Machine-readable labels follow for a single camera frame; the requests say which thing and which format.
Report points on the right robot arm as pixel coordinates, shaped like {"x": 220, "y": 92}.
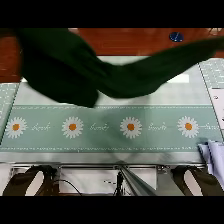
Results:
{"x": 193, "y": 181}

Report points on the silver frame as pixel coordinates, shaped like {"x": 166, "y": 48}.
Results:
{"x": 134, "y": 184}

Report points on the blue round object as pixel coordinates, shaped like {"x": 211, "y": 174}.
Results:
{"x": 176, "y": 36}

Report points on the pale lilac garment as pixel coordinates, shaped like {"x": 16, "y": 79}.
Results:
{"x": 213, "y": 156}

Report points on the dark green T-shirt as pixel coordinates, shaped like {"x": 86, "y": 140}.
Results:
{"x": 60, "y": 66}

